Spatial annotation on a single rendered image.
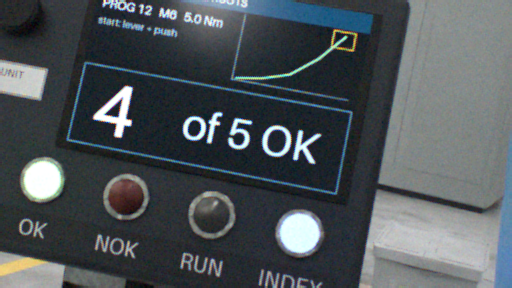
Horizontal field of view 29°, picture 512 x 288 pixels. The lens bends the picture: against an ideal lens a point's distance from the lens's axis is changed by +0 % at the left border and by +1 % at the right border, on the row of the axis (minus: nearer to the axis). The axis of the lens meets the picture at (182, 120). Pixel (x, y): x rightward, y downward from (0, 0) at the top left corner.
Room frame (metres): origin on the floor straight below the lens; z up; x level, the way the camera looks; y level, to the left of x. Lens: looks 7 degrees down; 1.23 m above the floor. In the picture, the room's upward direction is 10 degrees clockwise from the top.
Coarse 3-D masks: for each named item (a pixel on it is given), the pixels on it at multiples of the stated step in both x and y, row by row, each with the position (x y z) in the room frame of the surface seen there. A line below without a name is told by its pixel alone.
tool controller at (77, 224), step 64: (0, 0) 0.59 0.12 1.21; (64, 0) 0.60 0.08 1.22; (128, 0) 0.59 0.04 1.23; (192, 0) 0.59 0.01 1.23; (256, 0) 0.58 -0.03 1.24; (320, 0) 0.58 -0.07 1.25; (384, 0) 0.58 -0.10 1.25; (0, 64) 0.59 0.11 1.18; (64, 64) 0.59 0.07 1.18; (128, 64) 0.58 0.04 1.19; (192, 64) 0.58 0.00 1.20; (256, 64) 0.57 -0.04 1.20; (320, 64) 0.57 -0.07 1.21; (384, 64) 0.57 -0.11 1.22; (0, 128) 0.58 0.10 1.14; (64, 128) 0.57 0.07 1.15; (192, 128) 0.57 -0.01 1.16; (256, 128) 0.56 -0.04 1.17; (320, 128) 0.56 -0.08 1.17; (384, 128) 0.56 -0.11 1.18; (0, 192) 0.57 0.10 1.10; (64, 192) 0.57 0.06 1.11; (192, 192) 0.56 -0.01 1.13; (256, 192) 0.55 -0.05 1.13; (320, 192) 0.55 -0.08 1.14; (64, 256) 0.56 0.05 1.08; (128, 256) 0.55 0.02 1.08; (192, 256) 0.55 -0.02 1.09; (256, 256) 0.54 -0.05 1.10; (320, 256) 0.54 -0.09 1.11
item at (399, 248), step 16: (400, 224) 4.15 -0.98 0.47; (384, 240) 3.77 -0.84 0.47; (400, 240) 3.82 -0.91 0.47; (416, 240) 3.88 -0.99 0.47; (432, 240) 3.93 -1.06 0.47; (448, 240) 3.99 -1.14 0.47; (464, 240) 4.05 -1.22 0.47; (384, 256) 3.63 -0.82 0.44; (400, 256) 3.61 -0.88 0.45; (416, 256) 3.60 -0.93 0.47; (432, 256) 3.63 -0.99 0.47; (448, 256) 3.68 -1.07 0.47; (464, 256) 3.73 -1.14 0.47; (480, 256) 3.78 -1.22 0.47; (384, 272) 3.64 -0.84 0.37; (400, 272) 3.63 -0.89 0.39; (416, 272) 3.61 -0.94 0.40; (432, 272) 3.58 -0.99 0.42; (448, 272) 3.56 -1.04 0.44; (464, 272) 3.55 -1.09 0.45; (480, 272) 3.53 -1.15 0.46
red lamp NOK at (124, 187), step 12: (120, 180) 0.56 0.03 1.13; (132, 180) 0.56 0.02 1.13; (108, 192) 0.56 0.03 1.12; (120, 192) 0.55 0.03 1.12; (132, 192) 0.55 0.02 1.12; (144, 192) 0.56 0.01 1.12; (108, 204) 0.56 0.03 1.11; (120, 204) 0.55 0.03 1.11; (132, 204) 0.55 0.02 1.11; (144, 204) 0.56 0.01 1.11; (120, 216) 0.55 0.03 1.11; (132, 216) 0.55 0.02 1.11
